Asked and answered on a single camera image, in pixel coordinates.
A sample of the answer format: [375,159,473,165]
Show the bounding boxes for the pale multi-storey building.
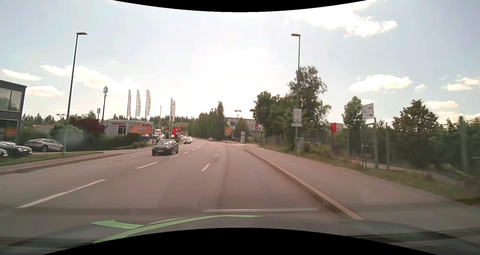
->
[224,116,264,137]

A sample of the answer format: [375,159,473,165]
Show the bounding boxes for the row of dark conifers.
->
[187,101,228,140]

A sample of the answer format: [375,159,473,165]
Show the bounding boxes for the group of trees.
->
[249,91,301,137]

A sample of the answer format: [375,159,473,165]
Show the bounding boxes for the queue of cars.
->
[150,133,194,145]

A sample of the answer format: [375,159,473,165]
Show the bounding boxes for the grey asphalt road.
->
[0,138,343,225]

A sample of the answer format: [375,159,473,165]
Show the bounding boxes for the tall birch tree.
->
[286,65,332,130]

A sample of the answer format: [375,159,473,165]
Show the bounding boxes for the black car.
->
[151,139,179,156]

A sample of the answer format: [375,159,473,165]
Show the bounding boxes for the car's own bonnet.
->
[0,209,480,255]

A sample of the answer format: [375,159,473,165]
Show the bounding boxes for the grey car dealership building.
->
[102,119,154,138]

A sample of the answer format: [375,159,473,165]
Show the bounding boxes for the green hedge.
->
[67,133,142,151]

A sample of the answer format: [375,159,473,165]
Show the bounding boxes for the mast with antennas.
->
[101,85,109,126]

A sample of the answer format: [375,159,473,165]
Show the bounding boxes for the grey paved pavement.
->
[245,144,480,233]

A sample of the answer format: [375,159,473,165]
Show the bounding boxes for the dark red tree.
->
[69,117,106,137]

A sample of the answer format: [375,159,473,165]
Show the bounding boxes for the row of trees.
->
[334,96,480,173]

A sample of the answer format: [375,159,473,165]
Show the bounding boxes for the grass verge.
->
[260,142,480,206]

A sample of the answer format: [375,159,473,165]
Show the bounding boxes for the road markings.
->
[17,141,319,213]

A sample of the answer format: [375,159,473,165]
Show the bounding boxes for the silver parked car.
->
[23,138,64,153]

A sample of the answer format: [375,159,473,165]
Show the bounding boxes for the grass strip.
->
[0,151,103,167]

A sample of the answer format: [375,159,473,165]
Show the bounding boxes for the dark parked car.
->
[0,141,33,159]

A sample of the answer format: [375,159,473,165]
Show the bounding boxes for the dark glass building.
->
[0,79,27,144]

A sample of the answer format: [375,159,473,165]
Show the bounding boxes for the white road sign on post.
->
[291,108,303,151]

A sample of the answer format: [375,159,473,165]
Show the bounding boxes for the tall grey lamp post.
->
[291,33,302,150]
[62,32,88,154]

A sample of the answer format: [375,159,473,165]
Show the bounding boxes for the wire mesh fence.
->
[265,116,480,175]

